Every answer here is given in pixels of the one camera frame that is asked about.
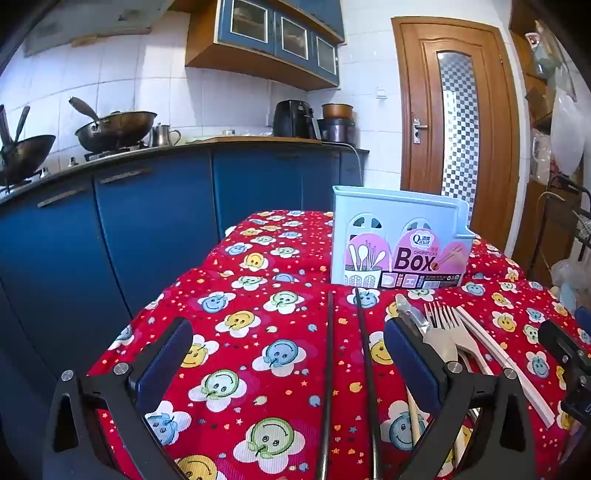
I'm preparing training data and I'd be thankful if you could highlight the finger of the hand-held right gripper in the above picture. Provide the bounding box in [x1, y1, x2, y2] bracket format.
[538, 318, 591, 371]
[560, 364, 591, 417]

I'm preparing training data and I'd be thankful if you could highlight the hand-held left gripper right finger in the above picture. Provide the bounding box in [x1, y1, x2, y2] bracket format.
[383, 318, 537, 480]

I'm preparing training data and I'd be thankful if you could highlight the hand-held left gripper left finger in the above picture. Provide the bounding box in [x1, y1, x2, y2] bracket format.
[41, 318, 194, 480]

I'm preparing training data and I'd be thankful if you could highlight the black chopstick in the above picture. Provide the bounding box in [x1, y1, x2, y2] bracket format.
[318, 290, 335, 480]
[353, 288, 382, 480]

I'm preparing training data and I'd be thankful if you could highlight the white chopstick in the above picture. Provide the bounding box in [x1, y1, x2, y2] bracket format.
[455, 308, 509, 371]
[458, 306, 556, 428]

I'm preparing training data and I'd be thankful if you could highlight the light wooden chopstick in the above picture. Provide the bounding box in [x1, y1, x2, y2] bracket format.
[405, 382, 422, 445]

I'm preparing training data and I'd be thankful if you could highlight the cream fork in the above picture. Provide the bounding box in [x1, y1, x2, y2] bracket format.
[441, 304, 496, 377]

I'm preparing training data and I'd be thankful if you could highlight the light blue utensil box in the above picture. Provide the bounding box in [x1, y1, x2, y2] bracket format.
[331, 185, 477, 291]

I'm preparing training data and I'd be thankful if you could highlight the red smiley flower tablecloth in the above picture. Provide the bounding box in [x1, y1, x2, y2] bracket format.
[88, 210, 591, 480]

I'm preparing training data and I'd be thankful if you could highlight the wooden shelf unit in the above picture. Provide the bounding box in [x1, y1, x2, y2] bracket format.
[508, 0, 591, 289]

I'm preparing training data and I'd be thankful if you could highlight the white plastic bag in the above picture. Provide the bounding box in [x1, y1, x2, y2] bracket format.
[549, 87, 589, 177]

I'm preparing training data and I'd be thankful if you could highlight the gas stove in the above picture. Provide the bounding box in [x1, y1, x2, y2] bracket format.
[60, 142, 151, 168]

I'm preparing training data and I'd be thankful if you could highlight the metal kettle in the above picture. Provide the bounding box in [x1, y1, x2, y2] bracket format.
[151, 122, 182, 148]

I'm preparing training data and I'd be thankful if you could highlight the wok with ladle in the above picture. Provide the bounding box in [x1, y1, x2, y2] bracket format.
[68, 96, 158, 153]

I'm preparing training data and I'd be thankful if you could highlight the dark rice cooker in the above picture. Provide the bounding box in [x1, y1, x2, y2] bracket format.
[320, 117, 356, 143]

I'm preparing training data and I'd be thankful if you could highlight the dark wok with spatulas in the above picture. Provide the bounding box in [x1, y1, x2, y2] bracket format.
[0, 104, 57, 186]

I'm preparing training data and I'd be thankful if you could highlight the orange pot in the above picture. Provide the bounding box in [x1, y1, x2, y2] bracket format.
[321, 103, 354, 121]

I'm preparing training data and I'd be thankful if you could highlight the black air fryer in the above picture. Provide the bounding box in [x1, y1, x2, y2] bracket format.
[273, 100, 320, 139]

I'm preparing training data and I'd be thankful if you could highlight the wooden door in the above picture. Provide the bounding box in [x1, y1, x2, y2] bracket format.
[391, 16, 528, 260]

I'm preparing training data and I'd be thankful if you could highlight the range hood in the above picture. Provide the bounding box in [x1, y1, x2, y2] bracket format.
[22, 0, 172, 57]

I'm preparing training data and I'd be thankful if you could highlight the metal wire rack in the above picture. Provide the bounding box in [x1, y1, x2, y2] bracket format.
[537, 174, 591, 283]

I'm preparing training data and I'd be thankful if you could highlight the white power cable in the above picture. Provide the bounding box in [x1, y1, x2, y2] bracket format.
[347, 142, 366, 186]

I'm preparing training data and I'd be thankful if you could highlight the blue glass-door wall cabinet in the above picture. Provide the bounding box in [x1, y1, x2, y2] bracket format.
[185, 0, 342, 91]

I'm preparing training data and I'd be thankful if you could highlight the blue top wall cabinet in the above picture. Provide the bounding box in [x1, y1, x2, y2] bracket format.
[276, 0, 346, 42]

